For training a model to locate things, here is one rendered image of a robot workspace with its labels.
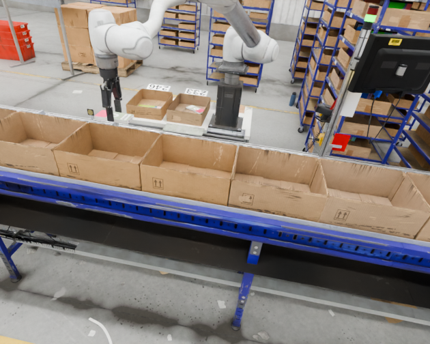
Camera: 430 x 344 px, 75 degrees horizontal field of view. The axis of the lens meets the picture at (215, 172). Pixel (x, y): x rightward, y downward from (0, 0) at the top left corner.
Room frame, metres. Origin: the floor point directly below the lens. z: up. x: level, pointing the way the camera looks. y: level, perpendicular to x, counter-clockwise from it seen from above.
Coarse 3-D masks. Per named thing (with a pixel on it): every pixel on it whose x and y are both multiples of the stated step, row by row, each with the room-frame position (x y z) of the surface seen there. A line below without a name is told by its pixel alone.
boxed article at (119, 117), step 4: (100, 112) 1.21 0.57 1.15; (104, 112) 1.22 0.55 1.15; (116, 112) 1.23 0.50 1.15; (96, 116) 1.17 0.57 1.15; (100, 116) 1.17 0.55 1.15; (104, 116) 1.18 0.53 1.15; (116, 116) 1.19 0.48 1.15; (120, 116) 1.19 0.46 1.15; (124, 116) 1.20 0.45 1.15; (128, 116) 1.20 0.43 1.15; (132, 116) 1.21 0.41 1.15; (104, 120) 1.16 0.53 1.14; (116, 120) 1.16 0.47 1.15; (120, 120) 1.16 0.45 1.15; (124, 120) 1.15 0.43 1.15; (128, 120) 1.17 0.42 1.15
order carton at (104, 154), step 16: (80, 128) 1.22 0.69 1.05; (96, 128) 1.29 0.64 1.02; (112, 128) 1.28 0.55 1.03; (128, 128) 1.27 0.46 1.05; (64, 144) 1.09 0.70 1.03; (80, 144) 1.19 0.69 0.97; (96, 144) 1.29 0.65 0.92; (112, 144) 1.28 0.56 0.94; (128, 144) 1.27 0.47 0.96; (144, 144) 1.26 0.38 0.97; (64, 160) 1.00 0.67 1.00; (80, 160) 0.99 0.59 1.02; (96, 160) 0.98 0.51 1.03; (112, 160) 0.98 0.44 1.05; (128, 160) 1.22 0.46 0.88; (64, 176) 1.01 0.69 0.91; (80, 176) 1.00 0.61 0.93; (96, 176) 0.99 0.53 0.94; (112, 176) 0.98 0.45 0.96; (128, 176) 0.97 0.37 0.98
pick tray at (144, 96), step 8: (136, 96) 2.25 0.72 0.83; (144, 96) 2.40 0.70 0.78; (152, 96) 2.39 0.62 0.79; (160, 96) 2.39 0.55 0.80; (168, 96) 2.39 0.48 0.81; (128, 104) 2.02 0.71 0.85; (136, 104) 2.23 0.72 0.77; (144, 104) 2.26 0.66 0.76; (152, 104) 2.28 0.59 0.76; (160, 104) 2.30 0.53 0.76; (168, 104) 2.21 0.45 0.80; (128, 112) 2.02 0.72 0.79; (136, 112) 2.02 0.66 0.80; (144, 112) 2.01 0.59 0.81; (152, 112) 2.01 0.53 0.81; (160, 112) 2.01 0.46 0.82; (160, 120) 2.01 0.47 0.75
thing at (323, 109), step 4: (316, 104) 1.80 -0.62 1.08; (320, 104) 1.78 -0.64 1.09; (324, 104) 1.80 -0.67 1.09; (316, 108) 1.76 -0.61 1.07; (320, 108) 1.75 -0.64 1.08; (324, 108) 1.75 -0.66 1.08; (328, 108) 1.76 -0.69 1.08; (316, 112) 1.76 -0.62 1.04; (320, 112) 1.75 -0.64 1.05; (324, 112) 1.75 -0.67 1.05; (328, 112) 1.75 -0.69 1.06; (320, 116) 1.78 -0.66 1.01; (324, 116) 1.76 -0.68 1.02; (328, 116) 1.76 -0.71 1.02
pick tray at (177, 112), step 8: (176, 96) 2.29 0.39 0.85; (184, 96) 2.38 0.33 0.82; (192, 96) 2.37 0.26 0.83; (200, 96) 2.36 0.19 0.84; (176, 104) 2.28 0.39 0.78; (184, 104) 2.35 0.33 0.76; (192, 104) 2.37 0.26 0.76; (200, 104) 2.36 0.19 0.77; (208, 104) 2.24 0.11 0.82; (168, 112) 2.01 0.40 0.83; (176, 112) 2.00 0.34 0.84; (184, 112) 1.99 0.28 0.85; (192, 112) 2.21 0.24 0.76; (168, 120) 2.01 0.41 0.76; (176, 120) 2.00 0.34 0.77; (184, 120) 1.99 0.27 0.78; (192, 120) 1.98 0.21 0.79; (200, 120) 1.98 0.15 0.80
